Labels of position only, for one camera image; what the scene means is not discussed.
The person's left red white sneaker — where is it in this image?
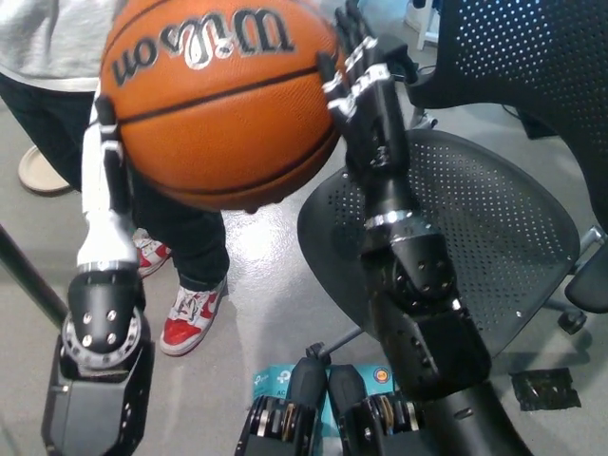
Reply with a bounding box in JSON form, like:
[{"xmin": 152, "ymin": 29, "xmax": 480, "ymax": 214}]
[{"xmin": 160, "ymin": 278, "xmax": 227, "ymax": 357}]

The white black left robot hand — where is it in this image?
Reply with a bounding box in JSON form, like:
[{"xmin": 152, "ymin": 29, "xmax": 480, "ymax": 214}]
[{"xmin": 76, "ymin": 93, "xmax": 140, "ymax": 276}]

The orange Wilson basketball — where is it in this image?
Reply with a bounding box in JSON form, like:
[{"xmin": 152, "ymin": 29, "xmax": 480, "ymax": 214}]
[{"xmin": 99, "ymin": 0, "xmax": 351, "ymax": 214}]

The white furniture leg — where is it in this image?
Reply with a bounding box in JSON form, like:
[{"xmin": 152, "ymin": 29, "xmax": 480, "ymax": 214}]
[{"xmin": 403, "ymin": 0, "xmax": 441, "ymax": 51}]

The beige round floor disc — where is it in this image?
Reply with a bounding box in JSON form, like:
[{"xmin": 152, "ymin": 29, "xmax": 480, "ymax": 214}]
[{"xmin": 17, "ymin": 145, "xmax": 73, "ymax": 195}]

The black metal pole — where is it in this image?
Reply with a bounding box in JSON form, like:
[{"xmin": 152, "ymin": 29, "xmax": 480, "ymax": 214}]
[{"xmin": 0, "ymin": 224, "xmax": 70, "ymax": 330}]

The dark box by wall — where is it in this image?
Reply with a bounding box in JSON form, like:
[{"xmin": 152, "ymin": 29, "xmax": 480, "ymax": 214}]
[{"xmin": 516, "ymin": 108, "xmax": 562, "ymax": 140}]

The person's right red white sneaker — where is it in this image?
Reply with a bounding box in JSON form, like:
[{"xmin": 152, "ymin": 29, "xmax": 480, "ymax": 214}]
[{"xmin": 132, "ymin": 228, "xmax": 172, "ymax": 279}]

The person in grey shirt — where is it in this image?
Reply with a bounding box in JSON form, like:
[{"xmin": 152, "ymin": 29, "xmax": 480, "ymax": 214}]
[{"xmin": 0, "ymin": 0, "xmax": 230, "ymax": 292}]

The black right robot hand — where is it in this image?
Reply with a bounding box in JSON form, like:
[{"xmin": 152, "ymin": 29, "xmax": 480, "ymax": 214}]
[{"xmin": 316, "ymin": 0, "xmax": 422, "ymax": 229}]

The black perforated office chair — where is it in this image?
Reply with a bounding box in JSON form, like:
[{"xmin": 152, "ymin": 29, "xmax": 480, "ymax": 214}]
[{"xmin": 296, "ymin": 0, "xmax": 608, "ymax": 370}]

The teal TP-Link cardboard box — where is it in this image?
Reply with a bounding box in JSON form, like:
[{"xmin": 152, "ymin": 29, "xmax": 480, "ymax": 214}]
[{"xmin": 251, "ymin": 364, "xmax": 395, "ymax": 456}]

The person's red white sneaker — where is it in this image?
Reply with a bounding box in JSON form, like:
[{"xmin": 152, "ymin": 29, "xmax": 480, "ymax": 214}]
[
  {"xmin": 132, "ymin": 228, "xmax": 172, "ymax": 279},
  {"xmin": 160, "ymin": 278, "xmax": 227, "ymax": 357}
]

